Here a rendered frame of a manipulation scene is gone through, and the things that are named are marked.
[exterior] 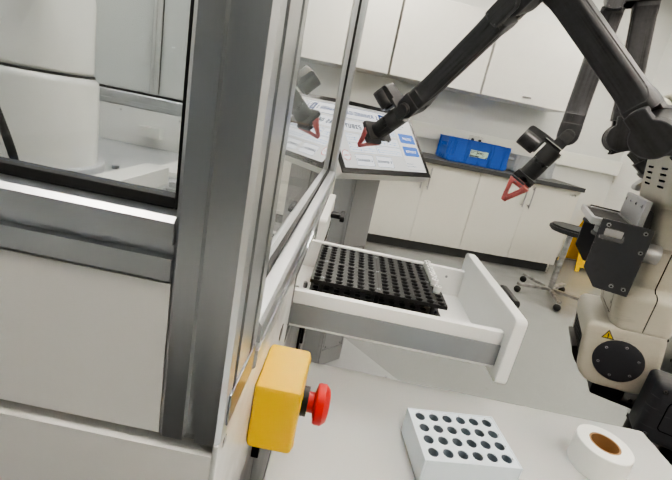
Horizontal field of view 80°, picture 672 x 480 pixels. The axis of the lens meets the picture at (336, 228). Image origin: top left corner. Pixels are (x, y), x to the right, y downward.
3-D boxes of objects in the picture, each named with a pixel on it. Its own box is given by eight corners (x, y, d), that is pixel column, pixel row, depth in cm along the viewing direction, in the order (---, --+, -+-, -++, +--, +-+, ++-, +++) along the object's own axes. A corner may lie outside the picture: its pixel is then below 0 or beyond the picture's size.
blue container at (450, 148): (488, 165, 419) (495, 144, 413) (506, 172, 380) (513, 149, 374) (433, 154, 413) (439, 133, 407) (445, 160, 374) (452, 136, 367)
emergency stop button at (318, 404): (327, 408, 43) (334, 377, 42) (324, 436, 39) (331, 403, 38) (300, 402, 43) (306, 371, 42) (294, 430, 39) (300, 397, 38)
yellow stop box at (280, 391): (306, 405, 45) (318, 351, 43) (296, 458, 38) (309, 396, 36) (262, 396, 45) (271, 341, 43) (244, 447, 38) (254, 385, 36)
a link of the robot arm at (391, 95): (408, 112, 112) (427, 104, 117) (388, 76, 112) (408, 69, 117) (384, 131, 122) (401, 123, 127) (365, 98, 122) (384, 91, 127)
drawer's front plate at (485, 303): (460, 299, 87) (474, 253, 84) (505, 386, 60) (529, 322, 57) (452, 298, 88) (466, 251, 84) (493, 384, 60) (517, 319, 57)
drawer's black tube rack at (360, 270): (422, 294, 82) (430, 265, 80) (437, 341, 65) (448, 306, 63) (316, 272, 82) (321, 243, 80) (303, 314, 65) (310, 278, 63)
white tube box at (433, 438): (484, 437, 57) (492, 416, 56) (513, 492, 49) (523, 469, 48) (400, 429, 55) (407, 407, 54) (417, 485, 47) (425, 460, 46)
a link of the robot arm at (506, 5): (522, 6, 79) (546, 0, 85) (507, -17, 80) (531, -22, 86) (400, 124, 116) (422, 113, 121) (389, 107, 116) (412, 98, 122)
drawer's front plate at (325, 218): (329, 230, 118) (336, 194, 115) (318, 266, 90) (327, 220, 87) (323, 229, 118) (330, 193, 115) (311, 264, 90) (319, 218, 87)
